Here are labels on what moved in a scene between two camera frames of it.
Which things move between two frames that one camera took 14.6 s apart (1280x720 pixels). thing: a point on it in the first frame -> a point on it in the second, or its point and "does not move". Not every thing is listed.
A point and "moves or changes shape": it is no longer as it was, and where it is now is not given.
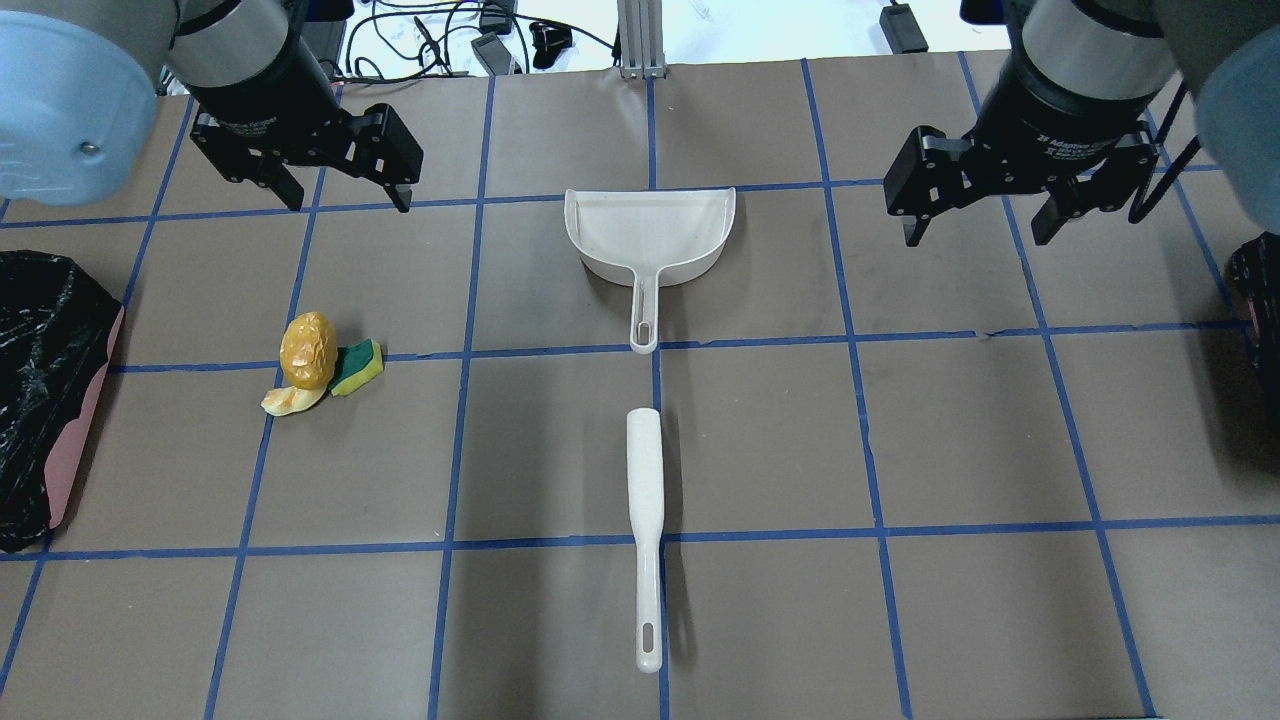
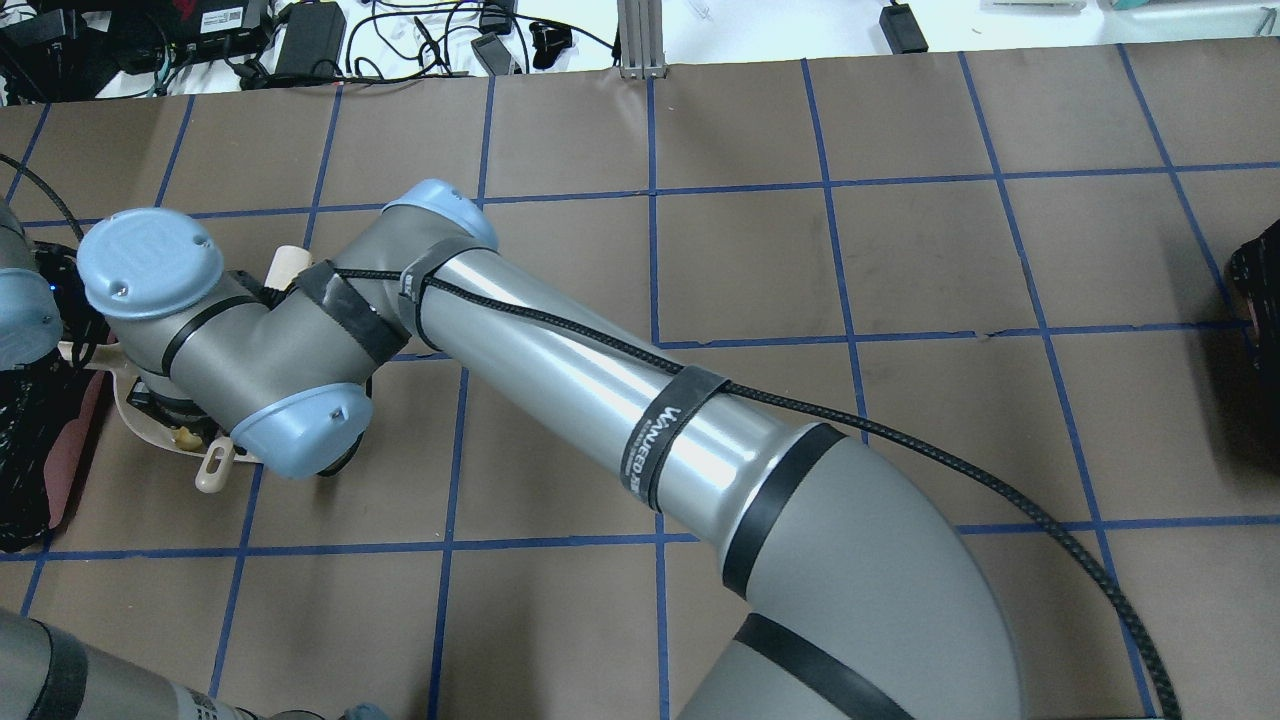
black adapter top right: [902, 29] does not move
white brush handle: [645, 430] -> [284, 263]
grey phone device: [492, 51] does not move
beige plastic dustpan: [648, 238] -> [112, 357]
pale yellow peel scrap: [288, 400] moves or changes shape
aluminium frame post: [640, 25] does not move
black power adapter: [323, 29] does not move
